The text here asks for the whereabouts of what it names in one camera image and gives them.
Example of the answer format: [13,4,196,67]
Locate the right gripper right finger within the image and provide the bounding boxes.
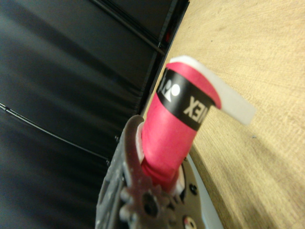
[118,115,179,229]

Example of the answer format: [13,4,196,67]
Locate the black curtain stand pole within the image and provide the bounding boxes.
[135,0,191,117]

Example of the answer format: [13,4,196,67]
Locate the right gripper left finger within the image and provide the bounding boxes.
[95,133,131,229]

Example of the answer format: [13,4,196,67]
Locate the white scoop with red handle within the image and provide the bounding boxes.
[140,55,258,194]

